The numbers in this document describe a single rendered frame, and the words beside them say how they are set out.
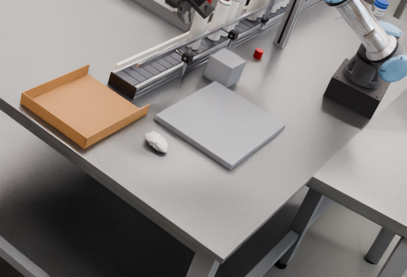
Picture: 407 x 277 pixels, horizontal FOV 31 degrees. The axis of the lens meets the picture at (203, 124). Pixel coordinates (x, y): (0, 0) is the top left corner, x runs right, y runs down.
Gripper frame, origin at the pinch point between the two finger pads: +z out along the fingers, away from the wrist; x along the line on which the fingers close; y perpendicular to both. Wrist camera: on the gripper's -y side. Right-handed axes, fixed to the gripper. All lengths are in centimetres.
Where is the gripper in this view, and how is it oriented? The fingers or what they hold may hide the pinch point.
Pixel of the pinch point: (189, 22)
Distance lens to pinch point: 256.5
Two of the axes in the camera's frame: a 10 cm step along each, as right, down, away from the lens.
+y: -7.9, -5.2, 3.2
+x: -6.1, 6.9, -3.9
